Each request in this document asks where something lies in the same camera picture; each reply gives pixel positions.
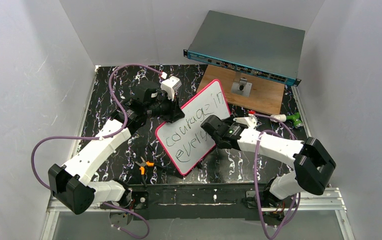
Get white green plastic pipe fitting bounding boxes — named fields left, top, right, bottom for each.
left=271, top=112, right=303, bottom=128

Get aluminium frame rail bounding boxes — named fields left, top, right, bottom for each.
left=48, top=183, right=355, bottom=240

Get orange handled pliers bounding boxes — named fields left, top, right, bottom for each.
left=135, top=157, right=167, bottom=188

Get metal bracket with black knob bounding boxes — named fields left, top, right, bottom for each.
left=231, top=72, right=252, bottom=97

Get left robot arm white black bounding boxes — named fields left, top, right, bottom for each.
left=48, top=76, right=185, bottom=215

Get wooden board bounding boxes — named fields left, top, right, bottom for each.
left=197, top=65, right=285, bottom=115

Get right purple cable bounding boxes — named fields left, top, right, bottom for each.
left=248, top=112, right=301, bottom=240

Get pink framed whiteboard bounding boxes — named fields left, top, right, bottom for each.
left=155, top=79, right=230, bottom=176

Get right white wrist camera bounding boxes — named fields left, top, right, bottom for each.
left=233, top=110, right=258, bottom=129

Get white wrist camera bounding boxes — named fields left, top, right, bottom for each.
left=161, top=76, right=182, bottom=102
left=233, top=110, right=258, bottom=129

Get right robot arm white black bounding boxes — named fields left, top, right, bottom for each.
left=200, top=113, right=336, bottom=202

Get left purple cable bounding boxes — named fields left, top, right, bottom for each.
left=30, top=64, right=168, bottom=239

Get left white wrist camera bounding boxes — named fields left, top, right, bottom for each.
left=161, top=76, right=182, bottom=102

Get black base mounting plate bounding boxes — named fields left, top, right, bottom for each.
left=99, top=182, right=278, bottom=221

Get grey blue network switch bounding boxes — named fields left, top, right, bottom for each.
left=183, top=10, right=305, bottom=87

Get purple cable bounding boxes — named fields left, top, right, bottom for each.
left=248, top=112, right=301, bottom=240
left=30, top=64, right=168, bottom=239

